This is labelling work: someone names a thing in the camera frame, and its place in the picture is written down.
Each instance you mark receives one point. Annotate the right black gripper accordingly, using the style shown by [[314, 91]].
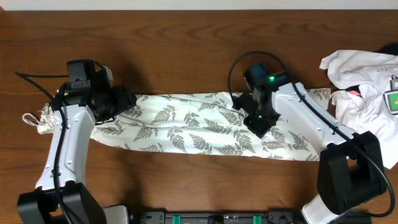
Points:
[[260, 129]]

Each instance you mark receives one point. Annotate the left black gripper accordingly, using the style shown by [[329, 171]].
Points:
[[124, 100]]

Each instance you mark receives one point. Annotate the white fern-print dress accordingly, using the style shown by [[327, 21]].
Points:
[[203, 123]]

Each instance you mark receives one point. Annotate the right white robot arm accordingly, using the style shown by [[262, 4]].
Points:
[[350, 171]]

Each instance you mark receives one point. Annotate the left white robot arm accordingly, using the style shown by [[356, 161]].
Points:
[[60, 195]]

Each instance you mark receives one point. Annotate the white t-shirt with pixel graphic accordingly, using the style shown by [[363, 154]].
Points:
[[362, 79]]

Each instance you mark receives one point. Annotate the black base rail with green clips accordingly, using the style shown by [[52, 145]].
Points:
[[164, 217]]

